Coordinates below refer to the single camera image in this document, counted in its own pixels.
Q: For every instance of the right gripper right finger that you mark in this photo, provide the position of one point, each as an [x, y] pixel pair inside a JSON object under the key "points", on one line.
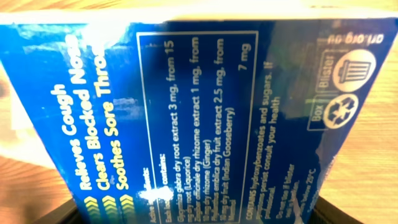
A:
{"points": [[326, 213]]}

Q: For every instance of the blue lozenge box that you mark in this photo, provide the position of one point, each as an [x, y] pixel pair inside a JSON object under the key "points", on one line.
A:
{"points": [[194, 114]]}

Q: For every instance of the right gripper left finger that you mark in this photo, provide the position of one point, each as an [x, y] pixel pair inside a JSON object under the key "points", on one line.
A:
{"points": [[67, 213]]}

